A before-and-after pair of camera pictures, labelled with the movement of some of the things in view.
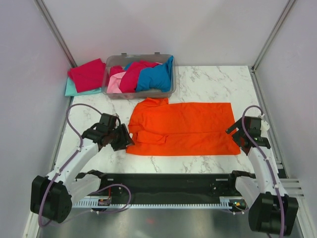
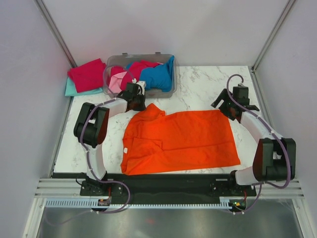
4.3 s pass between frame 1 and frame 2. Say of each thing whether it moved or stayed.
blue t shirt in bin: stayed
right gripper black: moved
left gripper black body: moved
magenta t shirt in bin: stayed
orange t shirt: moved
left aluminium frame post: stayed
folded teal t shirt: stayed
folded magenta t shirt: stayed
